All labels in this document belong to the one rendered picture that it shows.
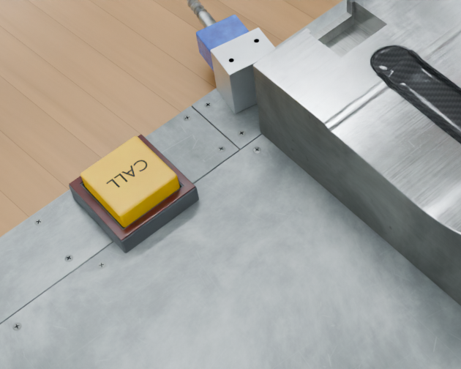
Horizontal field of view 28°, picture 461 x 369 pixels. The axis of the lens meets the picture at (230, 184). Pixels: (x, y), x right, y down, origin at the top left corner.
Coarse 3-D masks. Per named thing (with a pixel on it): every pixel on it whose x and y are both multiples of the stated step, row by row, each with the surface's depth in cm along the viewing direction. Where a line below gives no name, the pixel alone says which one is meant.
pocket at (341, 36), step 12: (348, 12) 79; (360, 12) 79; (336, 24) 79; (348, 24) 80; (360, 24) 80; (372, 24) 78; (384, 24) 77; (312, 36) 78; (324, 36) 78; (336, 36) 80; (348, 36) 80; (360, 36) 79; (336, 48) 79; (348, 48) 79
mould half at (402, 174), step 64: (384, 0) 78; (448, 0) 77; (256, 64) 75; (320, 64) 74; (448, 64) 73; (320, 128) 72; (384, 128) 70; (384, 192) 70; (448, 192) 67; (448, 256) 67
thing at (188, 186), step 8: (168, 160) 79; (176, 168) 78; (80, 176) 79; (184, 176) 78; (72, 184) 78; (184, 184) 77; (192, 184) 77; (80, 192) 78; (176, 192) 77; (184, 192) 77; (88, 200) 77; (168, 200) 77; (176, 200) 77; (96, 208) 77; (160, 208) 76; (104, 216) 76; (144, 216) 76; (152, 216) 76; (112, 224) 76; (136, 224) 76; (120, 232) 75; (128, 232) 75
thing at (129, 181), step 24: (144, 144) 78; (96, 168) 77; (120, 168) 77; (144, 168) 77; (168, 168) 76; (96, 192) 76; (120, 192) 76; (144, 192) 75; (168, 192) 77; (120, 216) 74
